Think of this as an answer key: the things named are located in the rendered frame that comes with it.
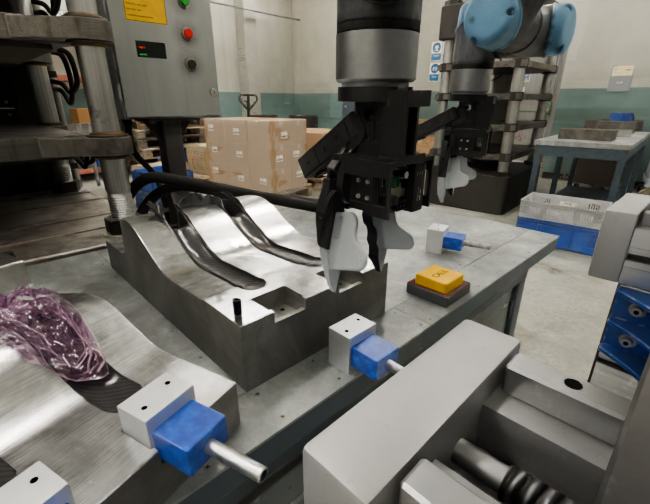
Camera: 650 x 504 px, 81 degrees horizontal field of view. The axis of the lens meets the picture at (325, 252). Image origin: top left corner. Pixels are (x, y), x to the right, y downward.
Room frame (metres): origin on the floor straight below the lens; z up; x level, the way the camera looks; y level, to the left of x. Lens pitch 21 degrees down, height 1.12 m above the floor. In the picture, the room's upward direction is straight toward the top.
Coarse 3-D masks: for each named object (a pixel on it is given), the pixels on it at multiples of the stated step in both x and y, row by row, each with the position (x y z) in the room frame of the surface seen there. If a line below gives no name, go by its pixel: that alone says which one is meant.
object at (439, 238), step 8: (432, 224) 0.84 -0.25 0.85; (440, 224) 0.84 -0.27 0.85; (432, 232) 0.80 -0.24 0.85; (440, 232) 0.79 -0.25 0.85; (448, 232) 0.82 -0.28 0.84; (432, 240) 0.80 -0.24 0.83; (440, 240) 0.79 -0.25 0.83; (448, 240) 0.79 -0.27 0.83; (456, 240) 0.78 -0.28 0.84; (464, 240) 0.79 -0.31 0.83; (432, 248) 0.80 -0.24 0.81; (440, 248) 0.79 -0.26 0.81; (448, 248) 0.78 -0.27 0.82; (456, 248) 0.78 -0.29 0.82; (488, 248) 0.76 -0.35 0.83
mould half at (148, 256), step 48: (144, 240) 0.56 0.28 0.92; (240, 240) 0.62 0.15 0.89; (288, 240) 0.65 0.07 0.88; (144, 288) 0.58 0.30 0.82; (192, 288) 0.45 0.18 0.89; (240, 288) 0.44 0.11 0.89; (384, 288) 0.53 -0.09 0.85; (192, 336) 0.45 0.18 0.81; (240, 336) 0.36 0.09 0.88; (288, 336) 0.40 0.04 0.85; (240, 384) 0.36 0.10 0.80
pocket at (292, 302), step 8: (280, 288) 0.45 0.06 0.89; (288, 288) 0.45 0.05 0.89; (264, 296) 0.43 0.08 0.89; (272, 296) 0.44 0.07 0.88; (280, 296) 0.45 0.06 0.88; (288, 296) 0.45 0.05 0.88; (296, 296) 0.43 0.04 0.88; (264, 304) 0.43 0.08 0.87; (272, 304) 0.44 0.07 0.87; (280, 304) 0.45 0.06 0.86; (288, 304) 0.45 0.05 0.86; (296, 304) 0.44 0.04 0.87; (304, 304) 0.42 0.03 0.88; (280, 312) 0.43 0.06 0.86; (288, 312) 0.43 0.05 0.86; (296, 312) 0.41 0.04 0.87
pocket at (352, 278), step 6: (342, 270) 0.53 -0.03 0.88; (324, 276) 0.50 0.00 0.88; (342, 276) 0.52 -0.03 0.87; (348, 276) 0.52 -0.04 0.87; (354, 276) 0.51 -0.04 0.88; (360, 276) 0.50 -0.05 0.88; (342, 282) 0.52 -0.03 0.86; (348, 282) 0.52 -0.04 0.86; (354, 282) 0.51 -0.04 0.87; (360, 282) 0.49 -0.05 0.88; (342, 288) 0.50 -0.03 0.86; (348, 288) 0.47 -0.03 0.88
